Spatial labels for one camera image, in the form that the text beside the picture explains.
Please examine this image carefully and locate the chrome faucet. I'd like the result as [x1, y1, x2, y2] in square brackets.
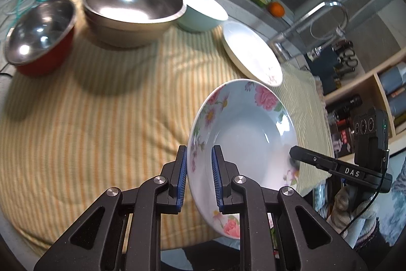
[268, 1, 349, 63]

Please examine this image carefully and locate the floral porcelain bowl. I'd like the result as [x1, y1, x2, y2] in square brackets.
[188, 79, 299, 240]

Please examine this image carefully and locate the black flashlight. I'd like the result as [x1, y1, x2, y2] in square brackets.
[336, 95, 363, 114]

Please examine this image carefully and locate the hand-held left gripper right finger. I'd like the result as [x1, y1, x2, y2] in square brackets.
[211, 145, 370, 271]

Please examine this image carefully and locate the red steel bowl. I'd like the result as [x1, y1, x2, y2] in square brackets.
[4, 0, 77, 77]

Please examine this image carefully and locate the plain white plate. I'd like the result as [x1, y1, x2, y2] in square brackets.
[222, 21, 283, 87]

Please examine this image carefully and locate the person's right hand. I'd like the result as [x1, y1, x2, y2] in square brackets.
[330, 187, 360, 227]

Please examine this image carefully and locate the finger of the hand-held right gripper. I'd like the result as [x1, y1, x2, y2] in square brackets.
[289, 146, 338, 174]

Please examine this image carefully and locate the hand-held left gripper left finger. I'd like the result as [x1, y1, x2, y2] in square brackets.
[33, 145, 188, 271]

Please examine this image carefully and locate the dark utensil holder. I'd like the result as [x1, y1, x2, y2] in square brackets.
[309, 41, 360, 90]

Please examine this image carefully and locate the thin black cable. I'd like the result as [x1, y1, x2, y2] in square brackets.
[341, 185, 386, 235]

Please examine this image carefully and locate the wooden shelf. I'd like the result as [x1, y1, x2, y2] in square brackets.
[324, 49, 406, 160]

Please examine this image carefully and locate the light blue bowl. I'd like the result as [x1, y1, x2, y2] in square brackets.
[175, 0, 228, 33]

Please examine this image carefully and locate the orange fruit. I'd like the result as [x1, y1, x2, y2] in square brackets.
[267, 2, 284, 18]

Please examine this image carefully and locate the large steel bowl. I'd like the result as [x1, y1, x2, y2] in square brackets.
[83, 0, 187, 49]

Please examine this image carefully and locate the yellow striped cloth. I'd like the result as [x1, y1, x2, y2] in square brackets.
[0, 0, 333, 256]

